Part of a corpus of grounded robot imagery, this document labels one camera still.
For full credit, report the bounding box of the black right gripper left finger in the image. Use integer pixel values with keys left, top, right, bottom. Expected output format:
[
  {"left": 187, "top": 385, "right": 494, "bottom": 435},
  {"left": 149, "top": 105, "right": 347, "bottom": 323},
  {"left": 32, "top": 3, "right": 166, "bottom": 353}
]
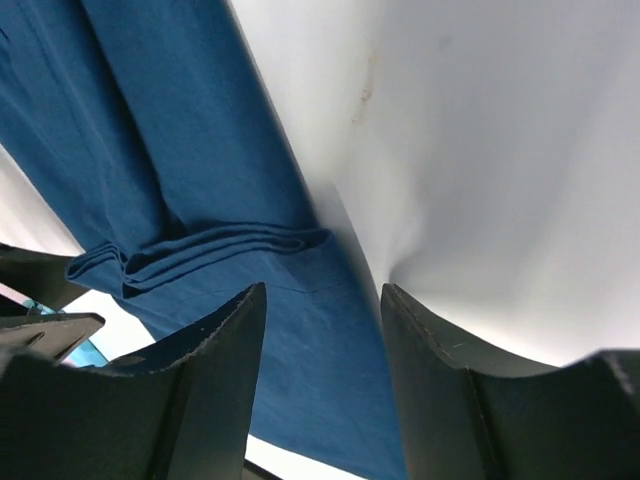
[{"left": 1, "top": 283, "right": 266, "bottom": 479}]

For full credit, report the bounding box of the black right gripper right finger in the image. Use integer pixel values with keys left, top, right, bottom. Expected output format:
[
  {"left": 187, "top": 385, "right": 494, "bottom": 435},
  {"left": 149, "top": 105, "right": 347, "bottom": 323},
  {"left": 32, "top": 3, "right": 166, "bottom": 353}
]
[{"left": 381, "top": 284, "right": 639, "bottom": 479}]

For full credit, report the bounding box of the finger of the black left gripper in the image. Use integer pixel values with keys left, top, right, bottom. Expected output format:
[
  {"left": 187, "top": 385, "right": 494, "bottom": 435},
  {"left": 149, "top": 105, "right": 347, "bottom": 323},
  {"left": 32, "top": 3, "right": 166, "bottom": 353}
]
[
  {"left": 1, "top": 313, "right": 106, "bottom": 362},
  {"left": 1, "top": 244, "right": 89, "bottom": 310}
]

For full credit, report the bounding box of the navy blue t shirt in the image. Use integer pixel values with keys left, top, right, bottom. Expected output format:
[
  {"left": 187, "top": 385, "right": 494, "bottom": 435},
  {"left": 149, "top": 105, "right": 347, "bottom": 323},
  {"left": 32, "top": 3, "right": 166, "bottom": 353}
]
[{"left": 1, "top": 1, "right": 406, "bottom": 479}]

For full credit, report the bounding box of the folded turquoise t shirt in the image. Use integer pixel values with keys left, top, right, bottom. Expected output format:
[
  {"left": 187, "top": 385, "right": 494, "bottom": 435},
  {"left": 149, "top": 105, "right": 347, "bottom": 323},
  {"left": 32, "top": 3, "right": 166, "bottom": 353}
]
[{"left": 22, "top": 298, "right": 108, "bottom": 368}]

